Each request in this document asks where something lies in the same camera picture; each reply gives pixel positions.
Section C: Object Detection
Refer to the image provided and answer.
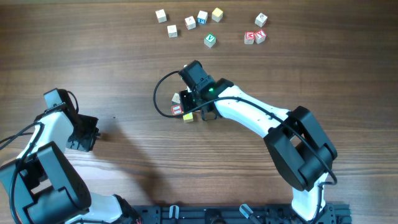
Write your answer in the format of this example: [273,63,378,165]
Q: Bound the yellow letter K block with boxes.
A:
[183,113,194,123]

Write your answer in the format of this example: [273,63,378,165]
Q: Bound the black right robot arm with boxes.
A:
[178,60,338,223]

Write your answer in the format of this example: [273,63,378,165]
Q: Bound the red letter I block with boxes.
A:
[171,105,184,116]

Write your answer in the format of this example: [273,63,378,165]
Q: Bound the wooden block red drawing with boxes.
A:
[185,16,197,30]

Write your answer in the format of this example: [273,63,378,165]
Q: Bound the wooden block green side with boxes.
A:
[167,25,178,38]

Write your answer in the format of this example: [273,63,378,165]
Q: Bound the blue letter P block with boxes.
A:
[197,11,208,24]

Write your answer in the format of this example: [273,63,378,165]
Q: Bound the yellow top wooden block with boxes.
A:
[211,7,223,22]

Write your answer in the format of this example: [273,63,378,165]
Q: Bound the red letter Y block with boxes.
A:
[254,29,267,44]

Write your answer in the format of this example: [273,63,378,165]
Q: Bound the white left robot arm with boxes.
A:
[1,88,141,223]

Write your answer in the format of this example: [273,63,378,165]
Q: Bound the wooden block red number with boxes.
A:
[254,12,268,27]

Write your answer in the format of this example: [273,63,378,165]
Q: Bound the wooden block blue side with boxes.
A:
[172,93,180,105]

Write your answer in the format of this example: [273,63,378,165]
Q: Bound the plain wooden block far left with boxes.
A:
[155,9,167,23]

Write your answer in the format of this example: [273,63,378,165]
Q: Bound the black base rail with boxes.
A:
[133,203,352,224]

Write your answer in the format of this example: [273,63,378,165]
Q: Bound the red letter M block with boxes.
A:
[244,31,255,44]

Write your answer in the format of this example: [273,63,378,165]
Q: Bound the green letter V block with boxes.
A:
[204,34,216,48]

